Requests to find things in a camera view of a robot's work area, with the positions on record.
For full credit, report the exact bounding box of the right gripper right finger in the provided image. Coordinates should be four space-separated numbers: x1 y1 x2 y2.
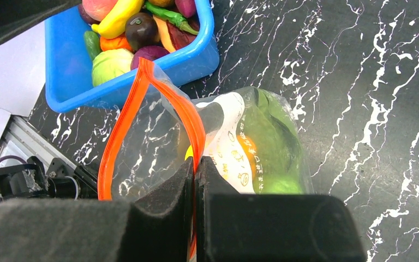
195 157 366 261

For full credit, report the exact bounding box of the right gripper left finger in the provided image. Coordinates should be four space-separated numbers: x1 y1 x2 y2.
0 159 193 261

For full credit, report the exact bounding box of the green custard apple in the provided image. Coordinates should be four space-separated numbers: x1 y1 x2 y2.
255 175 304 194

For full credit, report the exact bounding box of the yellow bell pepper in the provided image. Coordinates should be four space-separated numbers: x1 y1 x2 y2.
184 135 259 182

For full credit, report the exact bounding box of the clear zip top bag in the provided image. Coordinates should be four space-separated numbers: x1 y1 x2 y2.
97 57 313 201

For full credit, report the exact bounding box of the green leaf vegetable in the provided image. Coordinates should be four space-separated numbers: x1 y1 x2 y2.
244 87 303 187

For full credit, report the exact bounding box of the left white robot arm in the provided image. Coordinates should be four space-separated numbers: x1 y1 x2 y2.
0 0 81 45

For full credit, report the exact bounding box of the blue plastic basket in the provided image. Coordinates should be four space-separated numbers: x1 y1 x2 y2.
45 1 220 113

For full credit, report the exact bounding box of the pale green cabbage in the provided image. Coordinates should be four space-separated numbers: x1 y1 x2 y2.
91 49 134 87

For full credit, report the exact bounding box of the purple red onion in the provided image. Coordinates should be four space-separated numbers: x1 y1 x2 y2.
130 45 169 70

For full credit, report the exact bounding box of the orange tangerine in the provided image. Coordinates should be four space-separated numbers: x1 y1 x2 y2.
100 34 134 52

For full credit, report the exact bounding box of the green cucumber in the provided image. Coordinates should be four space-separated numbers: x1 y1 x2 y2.
83 31 102 61

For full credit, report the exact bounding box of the dark purple plum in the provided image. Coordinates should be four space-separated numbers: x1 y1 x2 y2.
125 12 160 51

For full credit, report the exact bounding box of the purple sweet potato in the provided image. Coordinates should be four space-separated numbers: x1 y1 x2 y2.
175 0 196 18

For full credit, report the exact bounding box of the pink peach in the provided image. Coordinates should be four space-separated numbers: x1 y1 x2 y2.
82 0 117 21

